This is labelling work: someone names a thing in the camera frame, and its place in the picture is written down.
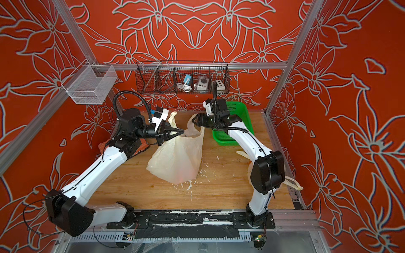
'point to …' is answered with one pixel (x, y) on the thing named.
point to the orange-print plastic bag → (178, 159)
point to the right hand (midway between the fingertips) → (193, 119)
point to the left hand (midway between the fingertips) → (182, 131)
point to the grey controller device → (203, 83)
